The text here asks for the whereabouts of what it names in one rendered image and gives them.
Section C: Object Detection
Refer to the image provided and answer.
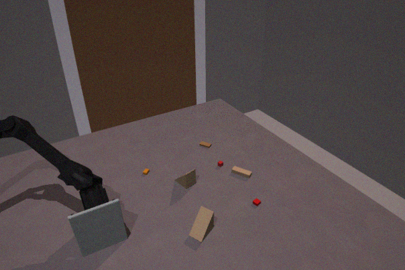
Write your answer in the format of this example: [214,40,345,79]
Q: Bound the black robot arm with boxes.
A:
[0,115,109,210]

